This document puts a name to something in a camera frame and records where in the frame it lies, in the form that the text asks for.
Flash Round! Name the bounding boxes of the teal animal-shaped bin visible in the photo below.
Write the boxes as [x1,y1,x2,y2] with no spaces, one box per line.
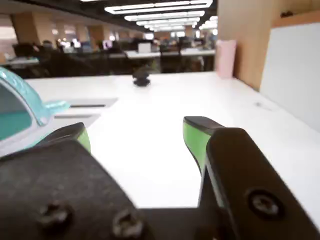
[0,66,70,158]

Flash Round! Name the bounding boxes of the white partition board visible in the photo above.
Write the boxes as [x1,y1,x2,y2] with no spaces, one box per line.
[258,21,320,131]

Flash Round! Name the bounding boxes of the black office chair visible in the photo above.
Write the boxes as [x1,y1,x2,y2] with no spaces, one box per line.
[159,44,182,74]

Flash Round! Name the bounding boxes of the small black tabletop stand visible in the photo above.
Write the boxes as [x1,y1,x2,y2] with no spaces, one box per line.
[132,66,152,87]

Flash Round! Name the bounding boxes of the pink box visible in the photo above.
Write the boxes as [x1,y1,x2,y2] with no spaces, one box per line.
[215,39,237,79]

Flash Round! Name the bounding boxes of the long white office desk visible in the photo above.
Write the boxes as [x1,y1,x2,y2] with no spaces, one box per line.
[124,49,216,60]

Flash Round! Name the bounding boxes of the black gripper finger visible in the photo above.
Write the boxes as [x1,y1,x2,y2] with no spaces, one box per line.
[0,122,151,240]
[183,116,320,240]

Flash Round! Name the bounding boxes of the rectangular ceiling light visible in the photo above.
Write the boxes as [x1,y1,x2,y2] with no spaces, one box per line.
[104,0,213,15]

